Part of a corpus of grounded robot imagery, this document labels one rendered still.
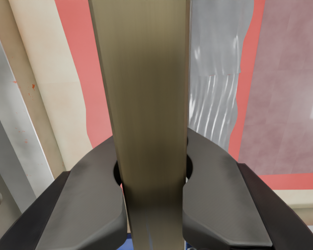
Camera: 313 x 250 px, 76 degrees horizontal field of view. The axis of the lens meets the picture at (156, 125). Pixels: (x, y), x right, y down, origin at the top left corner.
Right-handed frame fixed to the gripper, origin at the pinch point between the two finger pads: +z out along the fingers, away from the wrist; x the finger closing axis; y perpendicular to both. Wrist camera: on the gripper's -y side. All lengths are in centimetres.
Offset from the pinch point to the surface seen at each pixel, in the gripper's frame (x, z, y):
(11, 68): -15.0, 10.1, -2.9
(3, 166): -120, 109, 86
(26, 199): -116, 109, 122
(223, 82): 8.5, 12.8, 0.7
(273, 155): 17.5, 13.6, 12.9
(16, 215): -21.8, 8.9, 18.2
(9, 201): -21.8, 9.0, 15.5
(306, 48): 18.0, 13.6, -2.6
